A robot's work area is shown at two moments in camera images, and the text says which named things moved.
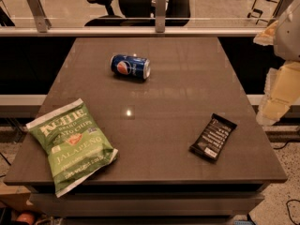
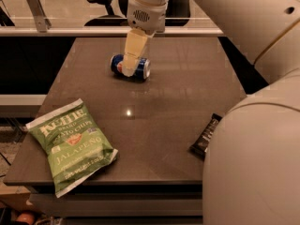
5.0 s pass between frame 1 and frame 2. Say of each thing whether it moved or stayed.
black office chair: stayed
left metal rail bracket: stayed
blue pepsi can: stayed
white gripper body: moved
